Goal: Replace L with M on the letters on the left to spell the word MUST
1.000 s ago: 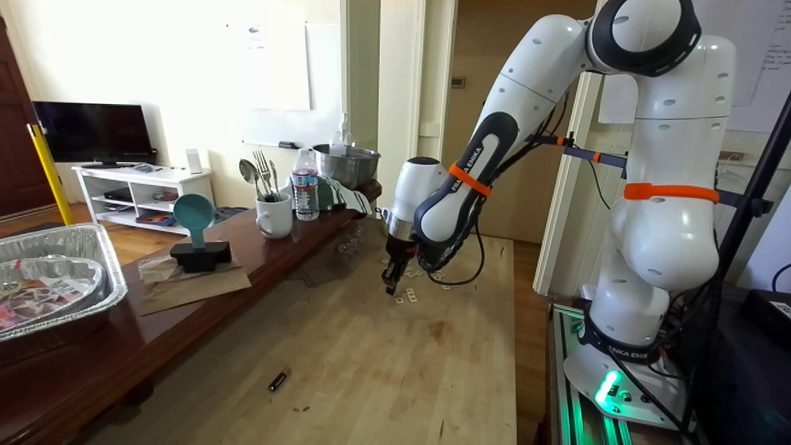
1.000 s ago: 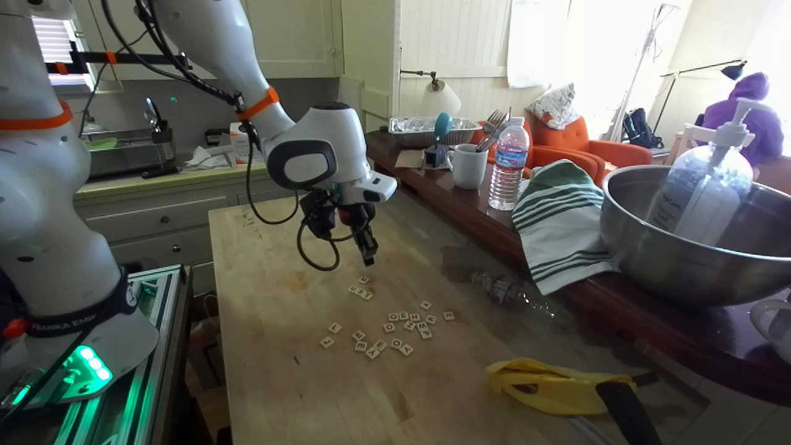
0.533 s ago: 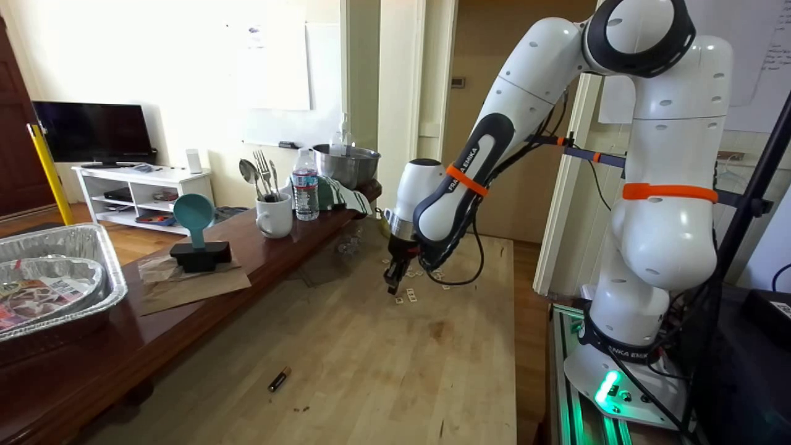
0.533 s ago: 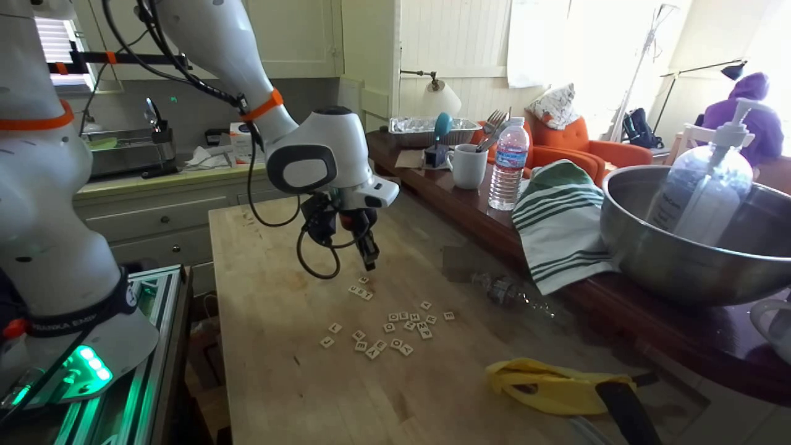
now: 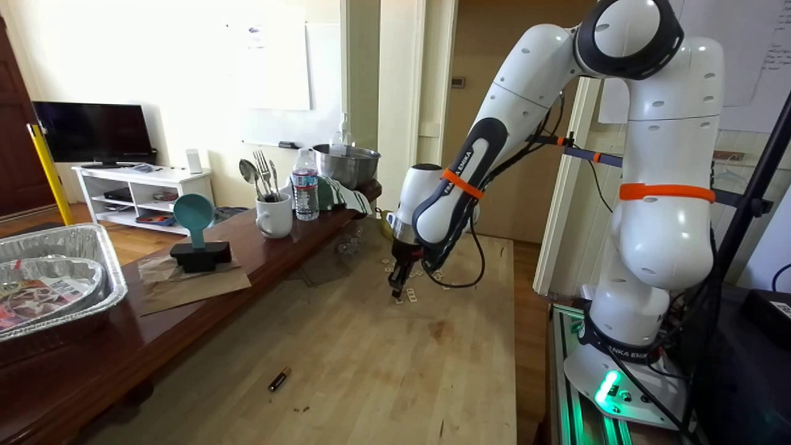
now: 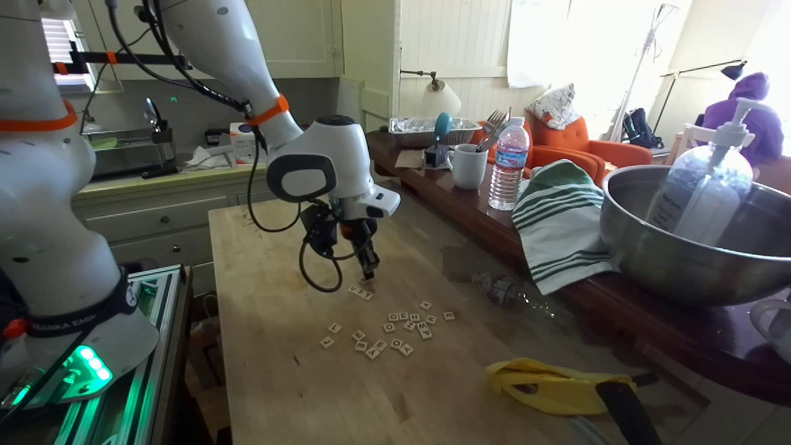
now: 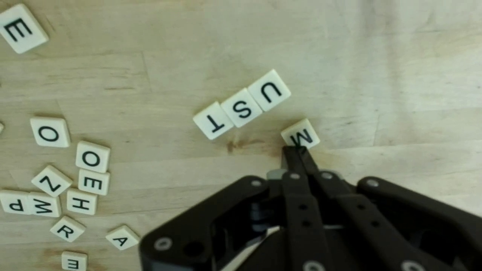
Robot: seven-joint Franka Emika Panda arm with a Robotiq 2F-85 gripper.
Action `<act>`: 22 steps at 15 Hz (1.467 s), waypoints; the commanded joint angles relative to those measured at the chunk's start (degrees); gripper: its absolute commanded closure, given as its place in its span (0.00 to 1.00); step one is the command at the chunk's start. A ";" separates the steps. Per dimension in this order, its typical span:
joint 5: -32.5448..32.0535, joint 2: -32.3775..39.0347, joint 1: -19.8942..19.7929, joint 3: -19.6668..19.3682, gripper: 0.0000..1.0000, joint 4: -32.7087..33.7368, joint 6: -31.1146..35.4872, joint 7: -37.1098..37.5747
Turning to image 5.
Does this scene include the white wall board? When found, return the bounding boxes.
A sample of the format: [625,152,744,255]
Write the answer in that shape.
[216,16,347,148]

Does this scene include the foil pie dish colourful contents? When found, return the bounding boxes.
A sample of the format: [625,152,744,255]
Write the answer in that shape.
[0,255,108,334]

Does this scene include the black tripod pole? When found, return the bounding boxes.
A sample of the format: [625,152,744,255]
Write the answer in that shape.
[714,90,791,287]

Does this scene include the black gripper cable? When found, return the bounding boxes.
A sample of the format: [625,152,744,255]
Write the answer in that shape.
[420,221,489,292]

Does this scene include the white ceramic mug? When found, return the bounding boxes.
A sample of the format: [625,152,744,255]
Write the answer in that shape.
[255,190,297,243]

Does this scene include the blue clamp bar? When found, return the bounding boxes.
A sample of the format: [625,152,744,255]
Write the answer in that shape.
[541,133,625,170]

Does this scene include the large aluminium foil tray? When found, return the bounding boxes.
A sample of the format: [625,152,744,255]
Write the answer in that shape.
[0,221,132,345]

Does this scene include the black base block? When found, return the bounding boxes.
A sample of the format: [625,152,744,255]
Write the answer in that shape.
[169,240,235,274]

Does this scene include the teal plastic scoop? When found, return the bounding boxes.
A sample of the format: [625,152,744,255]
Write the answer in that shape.
[172,190,218,248]

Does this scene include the dark wooden side table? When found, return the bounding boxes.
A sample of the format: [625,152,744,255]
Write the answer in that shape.
[0,200,387,445]

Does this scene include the black equipment case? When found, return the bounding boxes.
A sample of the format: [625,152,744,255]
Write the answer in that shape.
[690,280,791,445]

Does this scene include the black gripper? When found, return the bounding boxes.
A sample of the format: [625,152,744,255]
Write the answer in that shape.
[388,238,426,302]

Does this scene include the metal spoon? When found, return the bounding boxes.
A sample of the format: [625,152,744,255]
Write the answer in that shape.
[237,157,263,200]

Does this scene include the white crumpled cloth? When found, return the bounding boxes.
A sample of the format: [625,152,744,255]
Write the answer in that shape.
[326,182,372,221]

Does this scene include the yellow pole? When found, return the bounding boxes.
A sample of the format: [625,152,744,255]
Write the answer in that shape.
[25,121,75,229]

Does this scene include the black flat screen television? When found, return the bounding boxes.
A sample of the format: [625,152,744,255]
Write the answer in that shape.
[32,100,158,168]

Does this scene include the white low shelf unit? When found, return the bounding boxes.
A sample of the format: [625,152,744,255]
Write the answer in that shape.
[73,162,216,238]

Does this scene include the metal cooking pot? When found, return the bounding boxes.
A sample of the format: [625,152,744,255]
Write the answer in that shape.
[318,142,383,190]

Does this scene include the green lit robot mount frame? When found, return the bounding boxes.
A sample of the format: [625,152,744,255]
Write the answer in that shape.
[546,302,703,445]

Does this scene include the white board with handwriting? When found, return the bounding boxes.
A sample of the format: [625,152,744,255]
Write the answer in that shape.
[597,0,791,133]

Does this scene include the metal cutlery piece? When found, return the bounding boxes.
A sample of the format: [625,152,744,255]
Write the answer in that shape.
[250,148,283,198]

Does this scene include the clear plastic water bottle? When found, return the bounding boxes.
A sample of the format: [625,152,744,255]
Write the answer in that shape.
[289,147,323,224]

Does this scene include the brown paper sheet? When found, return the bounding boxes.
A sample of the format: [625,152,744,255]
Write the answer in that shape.
[133,251,255,316]

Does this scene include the brown wooden door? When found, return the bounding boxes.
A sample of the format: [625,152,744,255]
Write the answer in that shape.
[440,0,599,245]

